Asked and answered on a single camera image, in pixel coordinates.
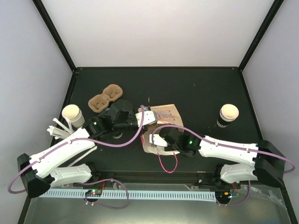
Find cake print paper bag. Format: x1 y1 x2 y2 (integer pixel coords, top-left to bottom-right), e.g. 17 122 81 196
140 104 185 174

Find black paper coffee cup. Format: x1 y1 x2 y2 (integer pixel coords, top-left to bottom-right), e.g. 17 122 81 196
113 131 123 139

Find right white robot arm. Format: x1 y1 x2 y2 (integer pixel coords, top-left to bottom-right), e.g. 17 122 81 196
150 125 285 188

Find small circuit board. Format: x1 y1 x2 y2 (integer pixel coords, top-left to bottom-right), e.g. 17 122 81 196
85 189 102 197

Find brown cardboard cup carrier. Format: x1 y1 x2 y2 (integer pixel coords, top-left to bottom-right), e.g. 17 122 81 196
88 84 123 113

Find white stacked paper cups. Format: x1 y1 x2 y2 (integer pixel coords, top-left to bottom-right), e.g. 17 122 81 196
62 104 85 128

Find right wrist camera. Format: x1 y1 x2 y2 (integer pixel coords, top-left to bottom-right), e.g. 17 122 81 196
149 134 168 147

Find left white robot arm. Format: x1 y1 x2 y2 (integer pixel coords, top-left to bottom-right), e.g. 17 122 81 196
17 99 145 199

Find light blue cable duct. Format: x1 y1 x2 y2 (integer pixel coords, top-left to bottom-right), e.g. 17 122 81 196
40 189 216 202

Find right black paper cup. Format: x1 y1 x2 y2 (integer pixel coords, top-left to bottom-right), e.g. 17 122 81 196
217 104 239 128

